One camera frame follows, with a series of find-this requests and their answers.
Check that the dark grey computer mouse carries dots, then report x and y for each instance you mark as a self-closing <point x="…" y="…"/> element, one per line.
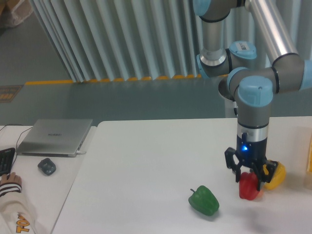
<point x="47" y="166"/>

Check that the white striped sleeve forearm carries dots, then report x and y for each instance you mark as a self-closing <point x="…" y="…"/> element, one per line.
<point x="15" y="214"/>

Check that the brown egg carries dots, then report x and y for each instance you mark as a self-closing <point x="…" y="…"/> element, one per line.
<point x="260" y="194"/>

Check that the yellow basket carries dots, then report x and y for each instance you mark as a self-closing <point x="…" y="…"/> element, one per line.
<point x="309" y="159"/>

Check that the cardboard box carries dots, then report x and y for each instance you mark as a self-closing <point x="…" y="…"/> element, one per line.
<point x="14" y="12"/>

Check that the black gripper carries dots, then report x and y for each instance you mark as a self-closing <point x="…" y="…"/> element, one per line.
<point x="253" y="155"/>

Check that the red bell pepper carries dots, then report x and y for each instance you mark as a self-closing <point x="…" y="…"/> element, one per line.
<point x="248" y="186"/>

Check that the green bell pepper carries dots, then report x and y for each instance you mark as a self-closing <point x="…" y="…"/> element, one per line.
<point x="204" y="201"/>

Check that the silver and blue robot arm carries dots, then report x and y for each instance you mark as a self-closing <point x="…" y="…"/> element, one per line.
<point x="251" y="90"/>

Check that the silver laptop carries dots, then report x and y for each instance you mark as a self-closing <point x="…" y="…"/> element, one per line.
<point x="55" y="137"/>

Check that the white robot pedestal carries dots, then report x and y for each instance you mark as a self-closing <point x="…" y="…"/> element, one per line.
<point x="229" y="102"/>

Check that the yellow bell pepper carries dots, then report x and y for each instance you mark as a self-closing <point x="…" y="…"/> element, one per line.
<point x="278" y="177"/>

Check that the black keyboard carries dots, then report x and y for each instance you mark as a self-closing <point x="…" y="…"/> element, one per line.
<point x="6" y="160"/>

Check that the person's hand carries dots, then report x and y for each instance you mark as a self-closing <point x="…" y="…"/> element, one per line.
<point x="11" y="181"/>

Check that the white folding partition screen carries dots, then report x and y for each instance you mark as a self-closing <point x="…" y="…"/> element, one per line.
<point x="111" y="39"/>

